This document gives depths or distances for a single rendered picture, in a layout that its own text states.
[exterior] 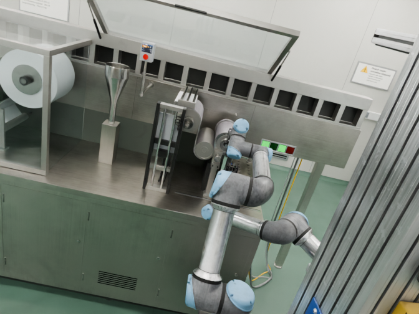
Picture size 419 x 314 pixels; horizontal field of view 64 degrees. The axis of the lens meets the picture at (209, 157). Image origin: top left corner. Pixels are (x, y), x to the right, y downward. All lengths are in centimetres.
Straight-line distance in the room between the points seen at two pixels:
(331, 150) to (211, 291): 150
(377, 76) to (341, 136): 260
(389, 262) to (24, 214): 192
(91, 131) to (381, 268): 207
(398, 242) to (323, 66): 404
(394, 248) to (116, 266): 176
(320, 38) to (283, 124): 249
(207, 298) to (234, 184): 43
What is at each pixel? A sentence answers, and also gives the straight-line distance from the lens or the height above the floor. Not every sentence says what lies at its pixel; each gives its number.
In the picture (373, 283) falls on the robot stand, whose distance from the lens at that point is 90.
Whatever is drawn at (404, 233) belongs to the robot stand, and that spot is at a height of 165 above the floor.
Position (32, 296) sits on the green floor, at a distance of 266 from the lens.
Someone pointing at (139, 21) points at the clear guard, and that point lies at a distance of 207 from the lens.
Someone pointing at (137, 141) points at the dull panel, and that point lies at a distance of 244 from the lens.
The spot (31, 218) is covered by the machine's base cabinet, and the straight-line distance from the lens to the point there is 226.
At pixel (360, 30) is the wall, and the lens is 483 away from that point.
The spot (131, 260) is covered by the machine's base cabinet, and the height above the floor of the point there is 46.
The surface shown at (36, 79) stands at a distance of 192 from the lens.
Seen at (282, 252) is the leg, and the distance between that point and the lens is 311.
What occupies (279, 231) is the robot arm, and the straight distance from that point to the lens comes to 158.
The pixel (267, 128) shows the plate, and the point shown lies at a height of 130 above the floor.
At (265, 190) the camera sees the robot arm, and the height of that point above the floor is 139.
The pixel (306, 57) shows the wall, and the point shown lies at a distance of 468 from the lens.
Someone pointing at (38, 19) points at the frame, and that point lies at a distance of 248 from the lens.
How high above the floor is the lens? 198
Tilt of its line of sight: 24 degrees down
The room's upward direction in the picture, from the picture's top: 14 degrees clockwise
